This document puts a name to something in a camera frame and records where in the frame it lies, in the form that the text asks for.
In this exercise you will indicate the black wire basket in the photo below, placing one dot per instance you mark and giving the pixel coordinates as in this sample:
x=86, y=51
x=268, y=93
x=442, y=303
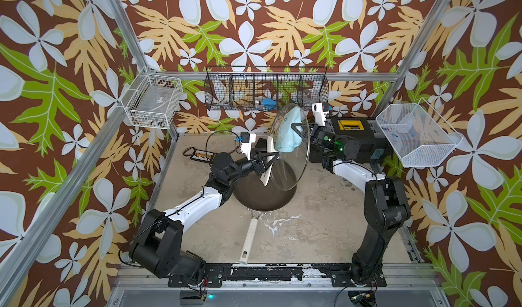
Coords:
x=264, y=88

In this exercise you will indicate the white wire basket right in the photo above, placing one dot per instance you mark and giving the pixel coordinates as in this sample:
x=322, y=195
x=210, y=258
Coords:
x=419, y=135

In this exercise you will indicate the white wire basket left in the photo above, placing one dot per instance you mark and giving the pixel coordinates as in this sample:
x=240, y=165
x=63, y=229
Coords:
x=151, y=100

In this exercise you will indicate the white wire basket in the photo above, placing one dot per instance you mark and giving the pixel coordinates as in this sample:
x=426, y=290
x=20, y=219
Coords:
x=151, y=100
x=419, y=135

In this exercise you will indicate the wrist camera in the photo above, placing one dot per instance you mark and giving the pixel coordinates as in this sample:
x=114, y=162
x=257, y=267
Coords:
x=319, y=114
x=246, y=140

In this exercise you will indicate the dark frying pan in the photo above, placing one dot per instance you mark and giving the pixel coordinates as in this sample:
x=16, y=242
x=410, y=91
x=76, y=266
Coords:
x=251, y=192

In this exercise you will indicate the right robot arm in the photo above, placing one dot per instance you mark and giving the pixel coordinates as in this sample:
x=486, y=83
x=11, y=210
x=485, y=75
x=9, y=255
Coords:
x=385, y=210

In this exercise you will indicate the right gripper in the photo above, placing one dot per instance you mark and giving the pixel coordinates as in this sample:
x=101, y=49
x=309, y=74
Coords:
x=318, y=140

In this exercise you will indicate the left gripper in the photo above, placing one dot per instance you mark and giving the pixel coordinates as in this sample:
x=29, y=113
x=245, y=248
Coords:
x=261, y=169

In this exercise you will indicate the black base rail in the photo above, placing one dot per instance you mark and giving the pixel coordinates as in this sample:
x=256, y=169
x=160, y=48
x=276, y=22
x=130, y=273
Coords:
x=337, y=274

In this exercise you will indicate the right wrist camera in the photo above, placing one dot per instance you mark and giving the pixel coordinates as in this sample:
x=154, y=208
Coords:
x=319, y=114

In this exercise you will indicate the glass pot lid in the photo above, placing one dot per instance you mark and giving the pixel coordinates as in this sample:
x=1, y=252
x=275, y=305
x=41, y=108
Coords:
x=288, y=169

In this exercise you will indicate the black parallel charging board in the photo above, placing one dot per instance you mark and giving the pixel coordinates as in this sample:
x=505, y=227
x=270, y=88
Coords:
x=198, y=155

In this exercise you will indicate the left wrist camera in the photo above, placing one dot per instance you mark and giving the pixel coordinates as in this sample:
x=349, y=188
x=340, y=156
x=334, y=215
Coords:
x=246, y=140

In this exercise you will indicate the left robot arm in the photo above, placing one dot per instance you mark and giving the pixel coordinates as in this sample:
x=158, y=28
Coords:
x=157, y=245

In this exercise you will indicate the light blue cloth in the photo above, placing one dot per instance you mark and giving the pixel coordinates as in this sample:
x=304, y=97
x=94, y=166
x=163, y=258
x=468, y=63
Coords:
x=281, y=131

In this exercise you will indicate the aluminium frame post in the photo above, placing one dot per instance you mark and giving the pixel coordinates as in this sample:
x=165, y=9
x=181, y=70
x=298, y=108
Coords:
x=132, y=42

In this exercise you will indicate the black tool case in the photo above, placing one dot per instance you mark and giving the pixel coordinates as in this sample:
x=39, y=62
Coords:
x=359, y=139

